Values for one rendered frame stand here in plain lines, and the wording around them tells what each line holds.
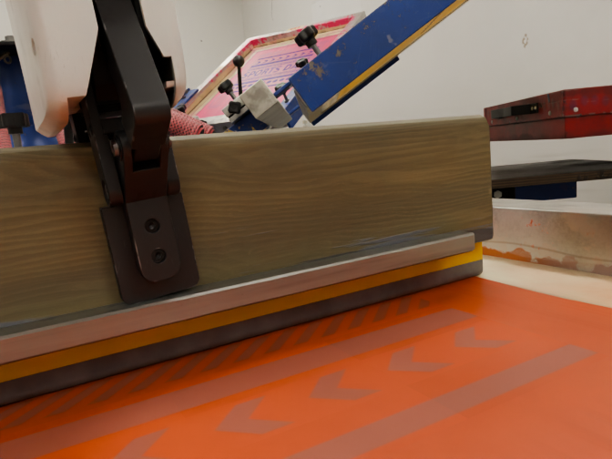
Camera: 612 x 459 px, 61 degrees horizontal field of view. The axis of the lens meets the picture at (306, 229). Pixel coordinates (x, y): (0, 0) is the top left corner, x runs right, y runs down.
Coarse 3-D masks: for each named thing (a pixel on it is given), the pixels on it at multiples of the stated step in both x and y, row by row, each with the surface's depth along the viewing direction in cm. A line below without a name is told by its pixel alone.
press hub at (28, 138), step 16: (0, 48) 107; (0, 64) 115; (16, 64) 115; (0, 80) 116; (16, 80) 115; (16, 96) 116; (16, 112) 116; (32, 128) 117; (32, 144) 116; (48, 144) 118
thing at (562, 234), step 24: (504, 216) 37; (528, 216) 35; (552, 216) 33; (576, 216) 32; (600, 216) 30; (504, 240) 37; (528, 240) 35; (552, 240) 34; (576, 240) 32; (600, 240) 31; (552, 264) 34; (576, 264) 32; (600, 264) 31
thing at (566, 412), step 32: (448, 288) 31; (480, 288) 31; (512, 288) 30; (512, 320) 25; (544, 320) 25; (576, 320) 24; (608, 320) 24; (608, 352) 21; (576, 384) 18; (608, 384) 18; (480, 416) 17; (512, 416) 17; (544, 416) 16; (576, 416) 16; (608, 416) 16; (416, 448) 15; (448, 448) 15; (480, 448) 15; (512, 448) 15; (544, 448) 15; (576, 448) 15; (608, 448) 15
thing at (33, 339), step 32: (352, 256) 26; (384, 256) 26; (416, 256) 27; (448, 256) 28; (192, 288) 23; (224, 288) 22; (256, 288) 23; (288, 288) 24; (64, 320) 20; (96, 320) 20; (128, 320) 20; (160, 320) 21; (0, 352) 18; (32, 352) 19
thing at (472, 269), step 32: (384, 288) 29; (416, 288) 31; (256, 320) 26; (288, 320) 26; (128, 352) 23; (160, 352) 23; (192, 352) 24; (0, 384) 20; (32, 384) 21; (64, 384) 22
